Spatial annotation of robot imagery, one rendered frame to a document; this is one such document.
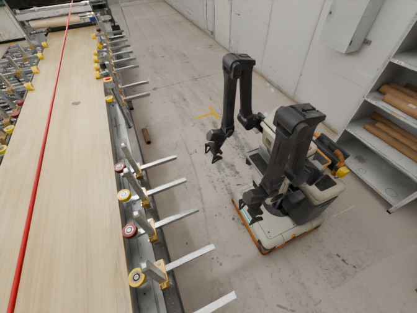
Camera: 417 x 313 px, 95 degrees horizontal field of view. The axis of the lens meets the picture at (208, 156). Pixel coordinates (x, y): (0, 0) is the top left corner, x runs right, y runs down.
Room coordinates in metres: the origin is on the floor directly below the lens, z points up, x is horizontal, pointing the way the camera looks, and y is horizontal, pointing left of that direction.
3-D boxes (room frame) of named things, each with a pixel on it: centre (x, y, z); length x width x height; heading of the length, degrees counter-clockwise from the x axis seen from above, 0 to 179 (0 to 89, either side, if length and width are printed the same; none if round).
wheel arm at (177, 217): (0.48, 0.29, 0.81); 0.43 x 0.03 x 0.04; 110
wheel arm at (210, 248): (0.24, 0.21, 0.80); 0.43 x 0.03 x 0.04; 110
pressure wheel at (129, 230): (0.41, 0.48, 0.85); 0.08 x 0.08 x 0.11
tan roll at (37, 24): (4.31, 2.39, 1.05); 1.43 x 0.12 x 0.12; 110
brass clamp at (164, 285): (0.19, 0.29, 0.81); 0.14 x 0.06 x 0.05; 20
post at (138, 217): (0.41, 0.37, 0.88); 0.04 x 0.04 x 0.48; 20
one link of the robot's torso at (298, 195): (0.70, -0.49, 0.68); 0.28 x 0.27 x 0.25; 20
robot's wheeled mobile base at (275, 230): (0.81, -0.63, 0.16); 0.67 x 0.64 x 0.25; 110
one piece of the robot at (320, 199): (0.85, -0.72, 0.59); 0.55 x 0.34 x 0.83; 20
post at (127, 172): (0.64, 0.46, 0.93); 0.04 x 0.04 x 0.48; 20
